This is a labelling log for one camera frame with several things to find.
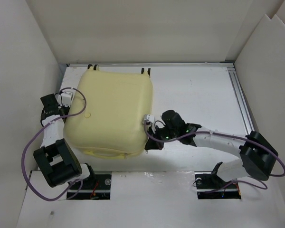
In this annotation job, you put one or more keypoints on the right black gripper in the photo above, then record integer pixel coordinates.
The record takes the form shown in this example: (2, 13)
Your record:
(153, 140)

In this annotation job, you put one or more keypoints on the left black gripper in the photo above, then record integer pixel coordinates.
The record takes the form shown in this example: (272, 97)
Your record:
(68, 108)

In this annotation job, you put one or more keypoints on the yellow suitcase black lining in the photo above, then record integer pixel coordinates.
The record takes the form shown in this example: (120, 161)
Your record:
(107, 113)

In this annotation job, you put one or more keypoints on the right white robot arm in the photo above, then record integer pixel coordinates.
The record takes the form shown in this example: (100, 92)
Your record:
(255, 156)

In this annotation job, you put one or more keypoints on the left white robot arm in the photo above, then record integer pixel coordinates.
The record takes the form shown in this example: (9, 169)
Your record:
(55, 158)

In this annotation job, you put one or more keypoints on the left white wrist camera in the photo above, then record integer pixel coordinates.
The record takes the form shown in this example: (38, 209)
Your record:
(66, 98)

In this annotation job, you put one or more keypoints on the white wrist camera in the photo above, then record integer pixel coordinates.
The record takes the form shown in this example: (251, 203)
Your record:
(66, 98)
(148, 119)

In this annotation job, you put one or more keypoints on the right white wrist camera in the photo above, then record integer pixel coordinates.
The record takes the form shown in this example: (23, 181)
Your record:
(148, 119)

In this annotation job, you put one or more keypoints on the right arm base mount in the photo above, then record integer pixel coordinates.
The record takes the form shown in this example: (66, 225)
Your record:
(210, 186)

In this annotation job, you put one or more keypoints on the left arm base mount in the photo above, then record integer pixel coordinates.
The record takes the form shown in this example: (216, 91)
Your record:
(97, 187)

